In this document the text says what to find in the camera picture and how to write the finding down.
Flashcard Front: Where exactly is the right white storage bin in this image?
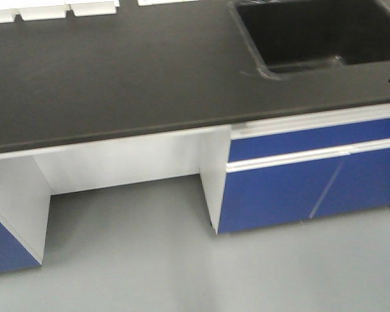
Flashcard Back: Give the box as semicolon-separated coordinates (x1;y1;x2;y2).
65;0;120;16

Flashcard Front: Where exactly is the left white storage bin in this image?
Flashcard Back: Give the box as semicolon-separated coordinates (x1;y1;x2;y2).
0;8;16;23

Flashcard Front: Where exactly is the blue cabinet right of kneehole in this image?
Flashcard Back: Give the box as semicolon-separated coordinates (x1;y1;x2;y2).
200;103;390;234

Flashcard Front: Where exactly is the white storage bin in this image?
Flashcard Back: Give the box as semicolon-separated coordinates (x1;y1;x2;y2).
18;4;66;21
65;0;120;16
0;8;16;23

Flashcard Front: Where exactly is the black lab sink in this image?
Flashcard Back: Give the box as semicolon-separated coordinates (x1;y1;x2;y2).
229;1;390;80

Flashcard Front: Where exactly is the blue cabinet of kneehole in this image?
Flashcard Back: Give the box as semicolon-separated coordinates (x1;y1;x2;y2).
0;156;51;273
200;103;390;234

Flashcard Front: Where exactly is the white test tube rack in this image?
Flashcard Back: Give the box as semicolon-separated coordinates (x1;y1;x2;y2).
138;0;176;6

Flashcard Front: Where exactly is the middle white storage bin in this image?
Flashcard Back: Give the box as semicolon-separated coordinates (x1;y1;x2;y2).
18;4;66;21

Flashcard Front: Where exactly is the blue cabinet left of kneehole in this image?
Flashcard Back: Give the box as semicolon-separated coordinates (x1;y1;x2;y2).
0;156;51;273

